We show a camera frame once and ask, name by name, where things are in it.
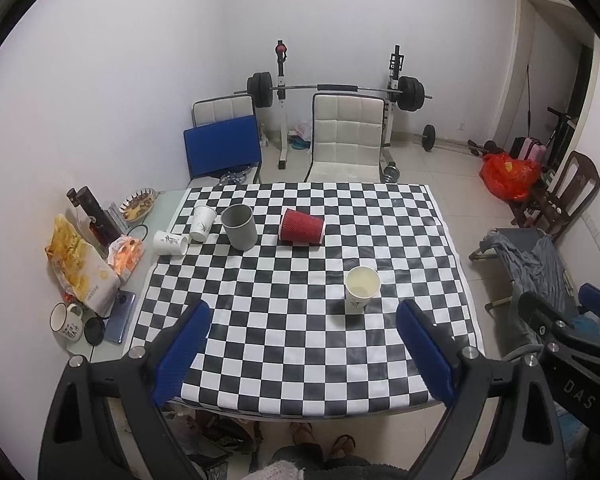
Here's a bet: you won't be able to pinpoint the person's legs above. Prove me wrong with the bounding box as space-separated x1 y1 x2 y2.
254 442 416 480

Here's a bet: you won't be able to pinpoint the grey cloth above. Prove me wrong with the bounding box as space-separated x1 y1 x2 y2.
479 232 578 311

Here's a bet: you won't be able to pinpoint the yellow chips bag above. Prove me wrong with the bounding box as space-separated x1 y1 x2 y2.
45 214 121 307

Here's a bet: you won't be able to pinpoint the door frame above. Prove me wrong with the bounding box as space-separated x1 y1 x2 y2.
497 0 597 161

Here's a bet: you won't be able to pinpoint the person's foot in sandal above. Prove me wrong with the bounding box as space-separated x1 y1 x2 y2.
327 434 357 461
289 421 317 448

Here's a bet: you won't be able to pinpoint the black plate dumbbell bar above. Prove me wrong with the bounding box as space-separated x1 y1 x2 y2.
414 124 483 153

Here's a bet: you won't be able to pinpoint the red ribbed paper cup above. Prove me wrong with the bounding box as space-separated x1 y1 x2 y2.
278 208 327 247

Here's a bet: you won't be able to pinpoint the dark bottle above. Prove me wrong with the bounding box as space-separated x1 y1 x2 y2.
66 186 123 252

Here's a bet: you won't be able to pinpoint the plain white paper cup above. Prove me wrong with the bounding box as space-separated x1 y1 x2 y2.
345 266 381 315

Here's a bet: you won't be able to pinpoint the dark wooden chair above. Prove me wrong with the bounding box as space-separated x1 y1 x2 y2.
509 150 600 242

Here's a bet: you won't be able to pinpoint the white enamel mug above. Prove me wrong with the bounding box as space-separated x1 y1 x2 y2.
49 302 85 343

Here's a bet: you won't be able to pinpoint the white printed paper cup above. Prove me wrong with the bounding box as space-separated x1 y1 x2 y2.
189 205 217 243
153 230 191 256

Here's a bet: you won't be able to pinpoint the red plastic bag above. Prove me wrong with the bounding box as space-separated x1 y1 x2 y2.
480 153 542 202

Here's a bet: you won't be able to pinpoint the barbell with black plates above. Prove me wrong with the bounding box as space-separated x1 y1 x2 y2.
233 72 434 113

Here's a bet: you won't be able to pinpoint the black kick scooter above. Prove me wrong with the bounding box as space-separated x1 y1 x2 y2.
542 106 581 168

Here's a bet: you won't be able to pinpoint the pink suitcase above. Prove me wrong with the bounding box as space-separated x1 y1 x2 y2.
510 136 548 163

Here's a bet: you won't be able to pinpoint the grey cup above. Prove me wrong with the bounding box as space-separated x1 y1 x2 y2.
221 204 258 251

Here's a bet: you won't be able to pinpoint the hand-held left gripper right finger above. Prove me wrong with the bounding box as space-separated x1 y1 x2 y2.
395 299 567 480

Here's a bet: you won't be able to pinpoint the white padded chair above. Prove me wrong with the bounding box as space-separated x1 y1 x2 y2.
192 95 257 128
303 92 387 184

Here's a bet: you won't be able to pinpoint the orange snack packet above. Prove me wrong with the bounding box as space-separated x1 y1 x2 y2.
106 234 145 281

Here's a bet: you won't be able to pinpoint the black round coaster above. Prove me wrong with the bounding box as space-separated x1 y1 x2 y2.
82 316 106 346

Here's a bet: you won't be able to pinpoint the black white checkered tablecloth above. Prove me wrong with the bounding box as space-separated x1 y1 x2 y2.
131 182 483 417

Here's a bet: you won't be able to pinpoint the white barbell rack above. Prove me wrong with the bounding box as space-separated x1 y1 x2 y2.
271 40 406 171

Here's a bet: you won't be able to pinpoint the dark patterned bag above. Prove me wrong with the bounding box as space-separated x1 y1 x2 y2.
177 410 263 466

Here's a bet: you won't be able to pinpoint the blue chair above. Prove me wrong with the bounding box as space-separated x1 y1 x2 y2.
183 114 264 184

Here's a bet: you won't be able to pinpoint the white plastic bag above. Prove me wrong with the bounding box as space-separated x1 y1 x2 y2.
289 119 315 151

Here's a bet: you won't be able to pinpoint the blue smartphone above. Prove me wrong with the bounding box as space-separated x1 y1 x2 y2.
103 291 136 345

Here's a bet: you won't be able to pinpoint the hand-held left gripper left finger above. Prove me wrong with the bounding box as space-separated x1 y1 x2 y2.
42 300 213 480

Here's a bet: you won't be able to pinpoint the folding cot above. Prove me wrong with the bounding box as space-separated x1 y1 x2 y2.
468 227 581 361

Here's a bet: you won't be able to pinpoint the plate of snacks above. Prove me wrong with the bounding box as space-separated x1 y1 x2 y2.
118 188 158 223

